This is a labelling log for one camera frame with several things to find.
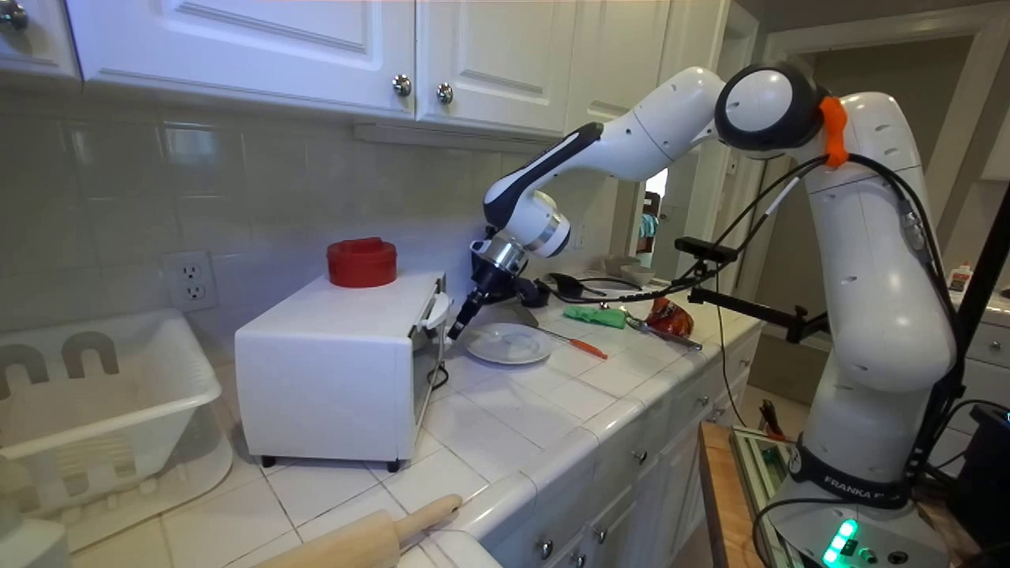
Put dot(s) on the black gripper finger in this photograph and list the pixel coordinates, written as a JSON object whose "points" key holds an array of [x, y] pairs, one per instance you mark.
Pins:
{"points": [[464, 316]]}

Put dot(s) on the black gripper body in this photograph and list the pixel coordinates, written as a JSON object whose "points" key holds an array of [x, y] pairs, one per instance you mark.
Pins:
{"points": [[508, 281]]}

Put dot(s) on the glass toaster oven door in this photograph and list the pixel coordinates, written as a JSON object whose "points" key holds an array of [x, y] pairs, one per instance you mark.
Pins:
{"points": [[428, 346]]}

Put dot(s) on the white toaster oven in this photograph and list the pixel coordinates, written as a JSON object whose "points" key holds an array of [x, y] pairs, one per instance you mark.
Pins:
{"points": [[326, 375]]}

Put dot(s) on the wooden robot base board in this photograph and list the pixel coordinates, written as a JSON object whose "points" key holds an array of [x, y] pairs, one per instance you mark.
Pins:
{"points": [[730, 507]]}

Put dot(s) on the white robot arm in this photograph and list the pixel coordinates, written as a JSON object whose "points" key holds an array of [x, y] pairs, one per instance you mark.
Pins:
{"points": [[848, 499]]}

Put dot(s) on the white round plate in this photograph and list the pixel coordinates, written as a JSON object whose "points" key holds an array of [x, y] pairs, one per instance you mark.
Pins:
{"points": [[505, 346]]}

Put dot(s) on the green flat item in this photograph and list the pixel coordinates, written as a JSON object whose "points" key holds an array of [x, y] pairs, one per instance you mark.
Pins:
{"points": [[605, 316]]}

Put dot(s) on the red round container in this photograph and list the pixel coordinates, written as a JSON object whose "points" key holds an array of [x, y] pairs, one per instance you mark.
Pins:
{"points": [[360, 262]]}

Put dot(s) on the red small object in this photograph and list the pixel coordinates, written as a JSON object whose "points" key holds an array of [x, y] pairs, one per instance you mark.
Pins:
{"points": [[669, 319]]}

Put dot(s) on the white upper cabinets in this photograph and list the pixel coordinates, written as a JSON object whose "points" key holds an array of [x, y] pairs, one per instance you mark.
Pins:
{"points": [[492, 65]]}

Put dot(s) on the wooden rolling pin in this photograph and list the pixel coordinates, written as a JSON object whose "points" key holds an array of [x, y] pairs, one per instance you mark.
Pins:
{"points": [[372, 540]]}

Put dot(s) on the white lower cabinet drawers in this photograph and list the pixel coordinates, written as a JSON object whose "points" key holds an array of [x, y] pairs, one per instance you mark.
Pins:
{"points": [[632, 496]]}

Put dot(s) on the white dish rack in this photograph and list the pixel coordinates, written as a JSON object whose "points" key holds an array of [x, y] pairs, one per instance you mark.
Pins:
{"points": [[107, 421]]}

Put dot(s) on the red handled utensil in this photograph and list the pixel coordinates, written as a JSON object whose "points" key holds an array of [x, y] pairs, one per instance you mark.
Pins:
{"points": [[577, 342]]}

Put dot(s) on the white wall outlet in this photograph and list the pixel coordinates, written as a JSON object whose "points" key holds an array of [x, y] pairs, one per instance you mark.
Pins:
{"points": [[189, 280]]}

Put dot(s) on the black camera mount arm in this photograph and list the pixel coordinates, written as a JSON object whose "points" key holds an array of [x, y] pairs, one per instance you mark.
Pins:
{"points": [[699, 286]]}

